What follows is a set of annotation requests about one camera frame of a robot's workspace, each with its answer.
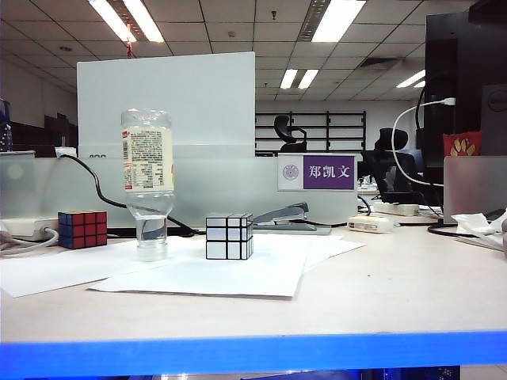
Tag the clear plastic bottle yellow label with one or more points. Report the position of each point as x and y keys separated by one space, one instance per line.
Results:
x=146 y=158

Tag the frosted glass desk partition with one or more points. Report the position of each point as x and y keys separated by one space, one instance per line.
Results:
x=222 y=190

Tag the grey stapler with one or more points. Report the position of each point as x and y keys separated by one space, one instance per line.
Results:
x=285 y=213

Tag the silver mirror cube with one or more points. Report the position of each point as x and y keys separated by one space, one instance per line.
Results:
x=228 y=246

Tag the black office chair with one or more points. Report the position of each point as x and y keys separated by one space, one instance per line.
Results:
x=381 y=167
x=283 y=127

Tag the purple and white name plate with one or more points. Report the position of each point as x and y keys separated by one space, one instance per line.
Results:
x=328 y=172

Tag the white paper sheet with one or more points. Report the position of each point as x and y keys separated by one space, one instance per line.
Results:
x=218 y=277
x=59 y=268
x=328 y=247

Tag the white monitor back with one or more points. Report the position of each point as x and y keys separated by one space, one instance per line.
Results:
x=198 y=103

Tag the black shelving rack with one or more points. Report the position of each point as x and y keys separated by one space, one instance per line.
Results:
x=341 y=127

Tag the fluorescent ceiling light panel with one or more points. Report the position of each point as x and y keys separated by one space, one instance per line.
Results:
x=412 y=78
x=132 y=20
x=298 y=78
x=336 y=20

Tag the white power adapter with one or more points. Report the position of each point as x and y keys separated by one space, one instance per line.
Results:
x=371 y=224

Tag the white power strip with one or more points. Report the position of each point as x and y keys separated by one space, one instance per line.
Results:
x=24 y=228
x=397 y=208

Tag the blue table edge strip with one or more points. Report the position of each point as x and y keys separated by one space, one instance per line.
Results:
x=253 y=352

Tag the colourful Rubik's cube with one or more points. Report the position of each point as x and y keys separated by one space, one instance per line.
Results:
x=84 y=232

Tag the red Chinese knot ornament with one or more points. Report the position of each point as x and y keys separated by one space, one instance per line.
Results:
x=129 y=47

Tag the white plug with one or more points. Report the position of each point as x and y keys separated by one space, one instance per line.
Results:
x=65 y=151

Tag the dark wooden cabinet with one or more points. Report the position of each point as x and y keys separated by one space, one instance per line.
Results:
x=53 y=133

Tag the red and gold packet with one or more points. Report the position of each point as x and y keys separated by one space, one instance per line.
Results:
x=462 y=144

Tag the crumpled white tissue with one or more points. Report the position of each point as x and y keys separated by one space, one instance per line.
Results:
x=472 y=225

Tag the grey frosted panel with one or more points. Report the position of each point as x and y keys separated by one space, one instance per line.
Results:
x=475 y=187

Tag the black monitor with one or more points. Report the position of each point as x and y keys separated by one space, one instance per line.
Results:
x=469 y=63

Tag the grey Dell monitor back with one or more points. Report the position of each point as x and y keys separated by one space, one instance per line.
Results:
x=495 y=118

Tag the blue patterned object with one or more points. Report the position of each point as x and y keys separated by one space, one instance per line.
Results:
x=4 y=132

